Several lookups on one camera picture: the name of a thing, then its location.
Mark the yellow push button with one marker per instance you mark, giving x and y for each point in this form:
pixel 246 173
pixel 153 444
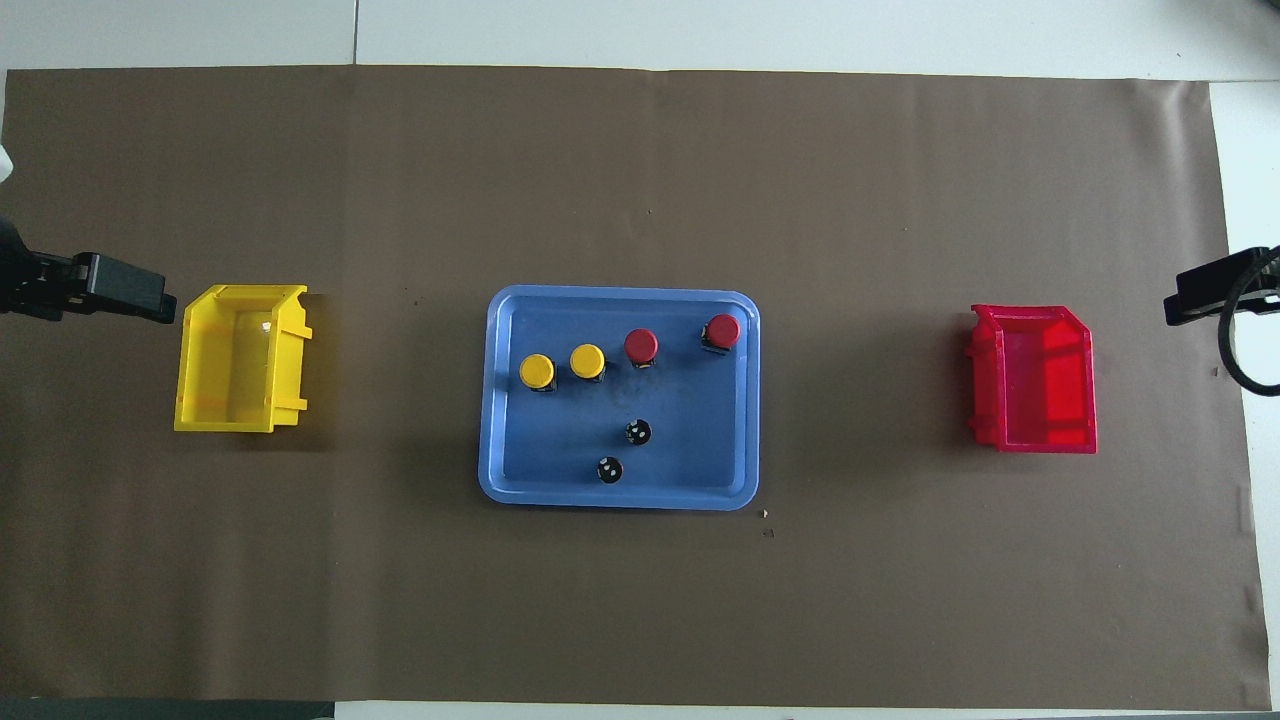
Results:
pixel 587 359
pixel 537 370

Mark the blue plastic tray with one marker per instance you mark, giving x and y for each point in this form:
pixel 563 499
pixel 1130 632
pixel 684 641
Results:
pixel 690 420

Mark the brown paper table mat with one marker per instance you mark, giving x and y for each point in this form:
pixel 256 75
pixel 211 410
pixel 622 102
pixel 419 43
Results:
pixel 640 150

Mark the black cylinder part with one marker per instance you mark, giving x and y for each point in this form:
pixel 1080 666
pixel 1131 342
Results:
pixel 609 469
pixel 638 432

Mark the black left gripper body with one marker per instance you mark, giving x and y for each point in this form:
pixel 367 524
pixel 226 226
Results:
pixel 40 280

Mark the red plastic bin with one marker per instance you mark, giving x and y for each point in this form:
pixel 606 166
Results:
pixel 1040 380

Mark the yellow plastic bin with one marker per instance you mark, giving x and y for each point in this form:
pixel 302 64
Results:
pixel 235 370

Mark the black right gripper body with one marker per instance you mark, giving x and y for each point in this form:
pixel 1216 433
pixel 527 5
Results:
pixel 1266 285

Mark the red push button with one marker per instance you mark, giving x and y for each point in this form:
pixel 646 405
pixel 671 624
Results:
pixel 641 344
pixel 724 330

